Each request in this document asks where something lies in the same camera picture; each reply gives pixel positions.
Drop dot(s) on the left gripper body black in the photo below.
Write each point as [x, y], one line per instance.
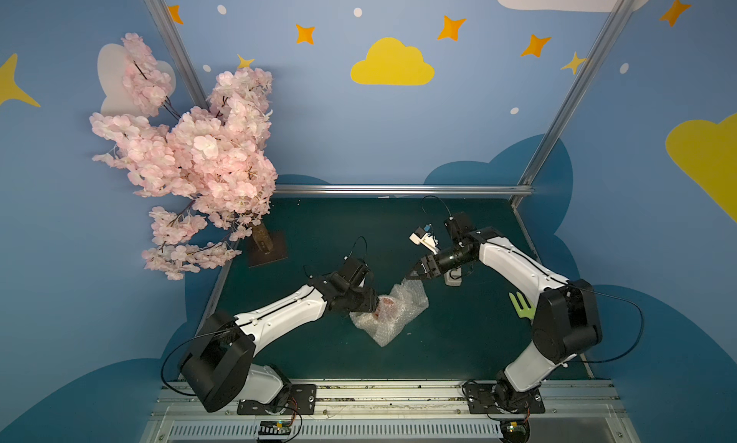
[366, 299]

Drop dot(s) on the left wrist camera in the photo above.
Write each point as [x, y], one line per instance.
[353, 273]

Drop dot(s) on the green garden fork wooden handle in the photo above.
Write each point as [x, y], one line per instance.
[523, 308]

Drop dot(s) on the pink cherry blossom tree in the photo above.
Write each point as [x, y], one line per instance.
[214, 156]

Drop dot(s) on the bubble wrap sheet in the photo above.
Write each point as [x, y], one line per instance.
[415, 301]

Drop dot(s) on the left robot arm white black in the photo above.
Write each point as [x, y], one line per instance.
[218, 364]

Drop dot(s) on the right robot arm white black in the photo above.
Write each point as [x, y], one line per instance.
[566, 321]

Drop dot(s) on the white mug red inside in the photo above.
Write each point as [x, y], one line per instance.
[388, 309]

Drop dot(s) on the small round device right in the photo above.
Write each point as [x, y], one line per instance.
[514, 431]

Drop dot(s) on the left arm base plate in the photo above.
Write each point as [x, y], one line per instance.
[298, 398]

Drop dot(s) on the small circuit board left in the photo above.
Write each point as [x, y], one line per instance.
[274, 430]

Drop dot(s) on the tree base plate dark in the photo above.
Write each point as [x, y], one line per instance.
[260, 254]

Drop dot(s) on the aluminium rail front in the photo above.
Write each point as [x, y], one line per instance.
[403, 411]

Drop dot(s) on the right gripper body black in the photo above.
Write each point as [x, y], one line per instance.
[429, 264]

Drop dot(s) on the white tape dispenser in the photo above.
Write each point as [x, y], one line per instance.
[453, 278]

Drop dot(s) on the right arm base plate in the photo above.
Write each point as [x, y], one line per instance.
[486, 398]

